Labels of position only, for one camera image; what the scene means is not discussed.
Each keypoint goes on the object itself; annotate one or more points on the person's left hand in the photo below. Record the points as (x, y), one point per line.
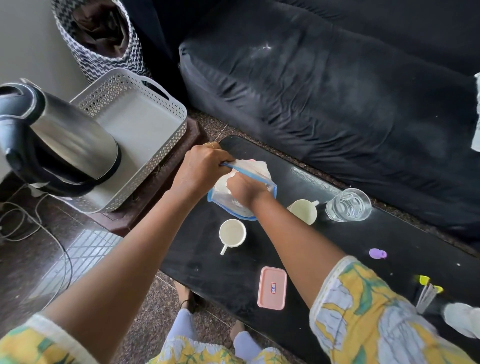
(198, 168)

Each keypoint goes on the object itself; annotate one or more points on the person's right hand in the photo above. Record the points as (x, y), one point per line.
(247, 189)

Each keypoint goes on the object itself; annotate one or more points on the person's right fingers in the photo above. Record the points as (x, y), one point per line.
(234, 182)

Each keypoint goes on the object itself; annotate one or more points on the person's left fingers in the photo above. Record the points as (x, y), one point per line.
(224, 156)

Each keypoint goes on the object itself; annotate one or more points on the blue-rimmed clear plastic bag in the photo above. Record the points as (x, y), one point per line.
(228, 206)

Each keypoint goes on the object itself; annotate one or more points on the person's left forearm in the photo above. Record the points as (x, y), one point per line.
(123, 262)

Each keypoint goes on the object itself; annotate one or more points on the person's right forearm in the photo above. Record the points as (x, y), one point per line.
(296, 247)

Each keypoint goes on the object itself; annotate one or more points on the white inner plastic packet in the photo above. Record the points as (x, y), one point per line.
(253, 167)

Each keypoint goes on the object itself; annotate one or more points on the brown wooden stool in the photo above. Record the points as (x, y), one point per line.
(157, 187)

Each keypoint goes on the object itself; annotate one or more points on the white perforated plastic basket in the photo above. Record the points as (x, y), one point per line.
(150, 123)

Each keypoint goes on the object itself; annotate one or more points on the pink rectangular lidded box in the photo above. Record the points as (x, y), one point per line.
(272, 288)

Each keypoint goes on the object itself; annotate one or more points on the clear glass of water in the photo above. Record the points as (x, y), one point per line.
(348, 205)

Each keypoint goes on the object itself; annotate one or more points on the person's left foot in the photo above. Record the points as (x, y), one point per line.
(185, 294)

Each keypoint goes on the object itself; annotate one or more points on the person's foot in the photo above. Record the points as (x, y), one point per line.
(185, 294)
(238, 330)

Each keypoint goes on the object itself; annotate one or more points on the dark navy sofa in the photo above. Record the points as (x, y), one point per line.
(337, 93)

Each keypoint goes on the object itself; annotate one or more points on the person's right foot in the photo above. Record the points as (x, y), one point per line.
(238, 330)

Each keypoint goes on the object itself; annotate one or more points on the light blue leggings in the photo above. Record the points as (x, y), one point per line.
(185, 324)

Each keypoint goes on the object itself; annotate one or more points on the zigzag patterned laundry basket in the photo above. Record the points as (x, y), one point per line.
(101, 67)

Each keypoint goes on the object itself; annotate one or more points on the stainless steel electric kettle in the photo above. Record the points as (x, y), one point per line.
(71, 138)

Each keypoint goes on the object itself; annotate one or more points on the purple plastic clip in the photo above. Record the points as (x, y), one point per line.
(377, 254)

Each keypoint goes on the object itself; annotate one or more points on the dark brown cloth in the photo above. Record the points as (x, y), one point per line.
(101, 26)

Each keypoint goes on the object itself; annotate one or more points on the yellow floral tunic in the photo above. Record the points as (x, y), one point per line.
(375, 322)

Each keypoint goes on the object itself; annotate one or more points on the white fabric edge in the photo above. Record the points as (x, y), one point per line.
(476, 112)

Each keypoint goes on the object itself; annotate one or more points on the white crumpled cloth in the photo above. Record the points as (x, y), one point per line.
(463, 318)

